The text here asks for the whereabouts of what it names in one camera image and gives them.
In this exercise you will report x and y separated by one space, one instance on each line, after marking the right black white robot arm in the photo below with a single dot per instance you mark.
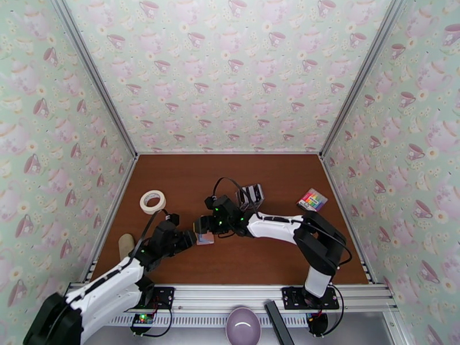
316 239

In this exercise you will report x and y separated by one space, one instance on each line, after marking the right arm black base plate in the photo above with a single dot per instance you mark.
293 297

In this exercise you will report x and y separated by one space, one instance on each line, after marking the aluminium back rail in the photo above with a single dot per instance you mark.
230 153

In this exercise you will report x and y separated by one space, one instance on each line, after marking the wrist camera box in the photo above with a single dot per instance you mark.
172 219
212 202

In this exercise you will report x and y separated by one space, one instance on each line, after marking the beige oblong object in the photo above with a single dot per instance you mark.
126 247

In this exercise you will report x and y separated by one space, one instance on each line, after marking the aluminium corner post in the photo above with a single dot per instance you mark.
93 74
363 74

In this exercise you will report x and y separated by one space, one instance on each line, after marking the colourful sticky notes pack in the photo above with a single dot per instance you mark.
312 200

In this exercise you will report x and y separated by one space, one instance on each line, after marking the aluminium front frame rail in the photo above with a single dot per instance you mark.
226 293

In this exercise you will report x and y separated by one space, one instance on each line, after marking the pink card holder wallet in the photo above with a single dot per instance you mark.
205 240

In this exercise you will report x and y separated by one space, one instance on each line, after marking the purple bowl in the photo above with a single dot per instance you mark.
243 326

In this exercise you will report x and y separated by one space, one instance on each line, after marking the aluminium side rail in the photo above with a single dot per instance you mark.
345 211
115 204

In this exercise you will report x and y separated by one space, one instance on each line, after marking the beige masking tape roll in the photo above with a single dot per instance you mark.
152 202

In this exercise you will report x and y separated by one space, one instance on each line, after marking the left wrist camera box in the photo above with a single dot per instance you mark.
172 219

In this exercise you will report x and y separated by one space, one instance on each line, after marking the black flat bar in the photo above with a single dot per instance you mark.
278 322

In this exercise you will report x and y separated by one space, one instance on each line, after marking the small circuit board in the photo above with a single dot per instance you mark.
142 319

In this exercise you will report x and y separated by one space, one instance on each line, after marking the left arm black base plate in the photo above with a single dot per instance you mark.
163 296

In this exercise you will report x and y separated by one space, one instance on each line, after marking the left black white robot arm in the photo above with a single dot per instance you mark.
107 286

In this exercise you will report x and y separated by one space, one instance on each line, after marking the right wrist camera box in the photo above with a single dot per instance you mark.
212 202

